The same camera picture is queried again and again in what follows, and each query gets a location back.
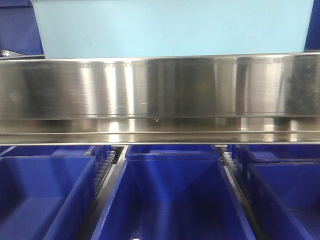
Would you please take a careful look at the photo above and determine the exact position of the blue bin lower middle rear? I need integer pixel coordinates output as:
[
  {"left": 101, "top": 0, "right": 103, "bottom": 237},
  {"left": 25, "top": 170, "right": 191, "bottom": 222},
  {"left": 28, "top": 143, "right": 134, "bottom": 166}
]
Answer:
[{"left": 125, "top": 144, "right": 221, "bottom": 160}]

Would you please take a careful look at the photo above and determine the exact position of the steel lane divider left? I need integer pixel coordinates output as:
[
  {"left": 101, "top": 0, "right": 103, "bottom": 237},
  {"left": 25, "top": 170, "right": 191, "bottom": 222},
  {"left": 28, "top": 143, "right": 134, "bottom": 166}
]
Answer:
[{"left": 82, "top": 145, "right": 128, "bottom": 240}]

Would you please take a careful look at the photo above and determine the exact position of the blue bin lower left rear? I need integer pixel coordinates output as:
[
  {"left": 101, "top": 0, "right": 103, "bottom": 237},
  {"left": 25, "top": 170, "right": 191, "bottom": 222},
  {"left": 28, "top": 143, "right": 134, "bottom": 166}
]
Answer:
[{"left": 0, "top": 145, "right": 112, "bottom": 160}]

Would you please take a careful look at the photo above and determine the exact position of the light blue plastic bin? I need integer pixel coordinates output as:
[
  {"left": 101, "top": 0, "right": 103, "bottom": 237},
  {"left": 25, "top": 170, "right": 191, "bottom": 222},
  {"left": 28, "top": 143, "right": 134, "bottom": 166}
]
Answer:
[{"left": 32, "top": 0, "right": 314, "bottom": 59}]

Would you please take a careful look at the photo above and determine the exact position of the blue bin upper left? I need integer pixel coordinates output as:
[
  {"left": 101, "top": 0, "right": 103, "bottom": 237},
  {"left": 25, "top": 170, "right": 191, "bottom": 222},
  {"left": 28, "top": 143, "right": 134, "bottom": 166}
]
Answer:
[{"left": 0, "top": 0, "right": 44, "bottom": 59}]

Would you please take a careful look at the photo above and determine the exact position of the roller track divider right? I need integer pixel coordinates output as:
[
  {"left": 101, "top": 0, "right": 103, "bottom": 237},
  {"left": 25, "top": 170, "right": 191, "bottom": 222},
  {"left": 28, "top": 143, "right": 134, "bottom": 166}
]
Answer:
[{"left": 213, "top": 144, "right": 268, "bottom": 240}]

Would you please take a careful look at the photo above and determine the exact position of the stainless steel shelf front rail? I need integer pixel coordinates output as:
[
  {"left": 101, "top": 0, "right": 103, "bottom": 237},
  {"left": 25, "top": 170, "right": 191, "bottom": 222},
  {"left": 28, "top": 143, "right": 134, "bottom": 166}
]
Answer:
[{"left": 0, "top": 52, "right": 320, "bottom": 145}]

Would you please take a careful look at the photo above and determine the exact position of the blue bin lower right rear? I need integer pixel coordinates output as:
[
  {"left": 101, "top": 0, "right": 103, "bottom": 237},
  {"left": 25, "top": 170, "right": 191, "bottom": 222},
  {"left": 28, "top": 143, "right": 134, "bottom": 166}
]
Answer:
[{"left": 231, "top": 144, "right": 320, "bottom": 165}]

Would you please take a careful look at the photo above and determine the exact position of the blue bin upper right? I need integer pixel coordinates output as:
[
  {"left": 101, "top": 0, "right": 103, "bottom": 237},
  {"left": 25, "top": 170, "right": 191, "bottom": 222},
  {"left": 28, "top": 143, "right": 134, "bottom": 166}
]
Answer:
[{"left": 304, "top": 0, "right": 320, "bottom": 52}]

